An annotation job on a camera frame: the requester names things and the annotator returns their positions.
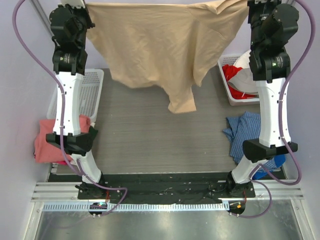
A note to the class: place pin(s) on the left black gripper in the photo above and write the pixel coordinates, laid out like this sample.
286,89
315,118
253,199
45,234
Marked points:
81,13

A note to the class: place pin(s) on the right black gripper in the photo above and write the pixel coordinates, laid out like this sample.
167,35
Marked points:
256,8

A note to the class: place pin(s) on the beige t-shirt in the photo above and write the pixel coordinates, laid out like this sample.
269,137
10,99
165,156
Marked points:
171,46

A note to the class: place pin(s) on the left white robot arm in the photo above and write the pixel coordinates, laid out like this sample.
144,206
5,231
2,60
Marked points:
68,136

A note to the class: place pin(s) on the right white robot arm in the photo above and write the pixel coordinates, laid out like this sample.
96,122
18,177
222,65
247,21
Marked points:
270,69

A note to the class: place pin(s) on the white cloth in basket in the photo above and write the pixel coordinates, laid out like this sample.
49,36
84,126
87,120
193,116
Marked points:
243,61

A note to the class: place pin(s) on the right white plastic basket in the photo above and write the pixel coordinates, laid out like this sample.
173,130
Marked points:
230,59

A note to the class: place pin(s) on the white plastic basket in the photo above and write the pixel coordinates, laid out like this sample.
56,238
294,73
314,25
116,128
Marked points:
230,59
89,95

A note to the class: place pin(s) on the grey bucket hat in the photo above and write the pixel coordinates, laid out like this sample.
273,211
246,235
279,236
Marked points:
243,82

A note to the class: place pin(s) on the left white plastic basket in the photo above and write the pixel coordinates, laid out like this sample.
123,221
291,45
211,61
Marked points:
89,95

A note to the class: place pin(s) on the red garment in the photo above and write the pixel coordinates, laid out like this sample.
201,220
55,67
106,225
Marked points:
230,71

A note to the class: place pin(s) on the blue checkered shirt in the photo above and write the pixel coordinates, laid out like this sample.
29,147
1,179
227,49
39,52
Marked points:
240,129

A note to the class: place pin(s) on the dark green garment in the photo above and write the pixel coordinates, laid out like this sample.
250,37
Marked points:
93,132

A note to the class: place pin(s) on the pink folded t-shirt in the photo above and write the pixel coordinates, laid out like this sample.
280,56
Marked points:
47,153

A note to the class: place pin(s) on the solid blue garment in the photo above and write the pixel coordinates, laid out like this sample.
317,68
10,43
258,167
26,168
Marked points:
271,165

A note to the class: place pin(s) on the magenta and white garment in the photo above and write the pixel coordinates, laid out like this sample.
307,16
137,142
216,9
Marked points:
64,163

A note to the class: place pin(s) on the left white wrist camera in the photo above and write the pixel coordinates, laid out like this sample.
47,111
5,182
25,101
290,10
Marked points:
78,4

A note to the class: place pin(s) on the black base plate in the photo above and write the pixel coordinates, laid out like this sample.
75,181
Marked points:
160,189

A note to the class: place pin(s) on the white slotted cable duct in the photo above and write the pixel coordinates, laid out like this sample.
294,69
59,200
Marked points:
102,207

